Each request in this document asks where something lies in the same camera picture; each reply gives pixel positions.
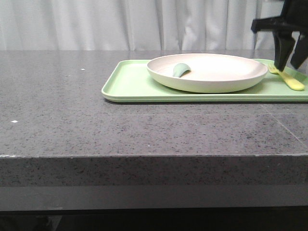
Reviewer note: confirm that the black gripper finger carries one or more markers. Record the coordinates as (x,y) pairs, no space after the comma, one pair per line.
(283,43)
(300,52)

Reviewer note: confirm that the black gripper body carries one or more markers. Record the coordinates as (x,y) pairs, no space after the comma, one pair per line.
(293,17)

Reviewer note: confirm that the yellow plastic fork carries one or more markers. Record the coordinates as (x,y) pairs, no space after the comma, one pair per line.
(290,81)

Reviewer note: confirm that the white round plate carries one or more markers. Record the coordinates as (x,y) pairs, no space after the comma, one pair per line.
(210,73)

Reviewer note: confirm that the light green plastic spoon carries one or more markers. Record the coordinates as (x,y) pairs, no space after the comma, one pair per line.
(179,69)

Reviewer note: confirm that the light green serving tray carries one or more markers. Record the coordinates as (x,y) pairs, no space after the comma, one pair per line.
(130,82)

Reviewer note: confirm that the white pleated curtain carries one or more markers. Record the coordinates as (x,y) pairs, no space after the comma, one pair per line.
(134,25)

